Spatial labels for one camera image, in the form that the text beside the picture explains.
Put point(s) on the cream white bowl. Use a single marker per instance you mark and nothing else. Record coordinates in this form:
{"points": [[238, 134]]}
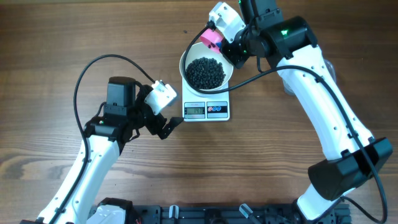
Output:
{"points": [[199, 50]]}

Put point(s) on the clear plastic bean container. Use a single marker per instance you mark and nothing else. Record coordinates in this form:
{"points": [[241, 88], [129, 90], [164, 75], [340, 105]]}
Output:
{"points": [[330, 68]]}

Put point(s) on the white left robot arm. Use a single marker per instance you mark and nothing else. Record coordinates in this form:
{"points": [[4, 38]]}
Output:
{"points": [[129, 107]]}

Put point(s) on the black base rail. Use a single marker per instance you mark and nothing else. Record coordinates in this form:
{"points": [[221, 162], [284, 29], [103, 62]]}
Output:
{"points": [[113, 210]]}

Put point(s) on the white digital kitchen scale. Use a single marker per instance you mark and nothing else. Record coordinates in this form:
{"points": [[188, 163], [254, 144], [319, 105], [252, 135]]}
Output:
{"points": [[197, 107]]}

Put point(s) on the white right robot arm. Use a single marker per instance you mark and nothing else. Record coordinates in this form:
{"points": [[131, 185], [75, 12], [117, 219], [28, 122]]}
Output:
{"points": [[352, 154]]}

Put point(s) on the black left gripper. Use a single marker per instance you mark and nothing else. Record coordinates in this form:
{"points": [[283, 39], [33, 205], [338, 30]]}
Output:
{"points": [[158, 125]]}

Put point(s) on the pink scoop blue handle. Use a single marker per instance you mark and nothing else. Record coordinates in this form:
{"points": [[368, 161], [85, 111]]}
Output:
{"points": [[212, 39]]}

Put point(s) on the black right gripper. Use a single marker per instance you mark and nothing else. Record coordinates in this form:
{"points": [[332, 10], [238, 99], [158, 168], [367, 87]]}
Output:
{"points": [[230, 53]]}

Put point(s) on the black beans in bowl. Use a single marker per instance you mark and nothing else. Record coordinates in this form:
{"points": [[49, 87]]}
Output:
{"points": [[205, 73]]}

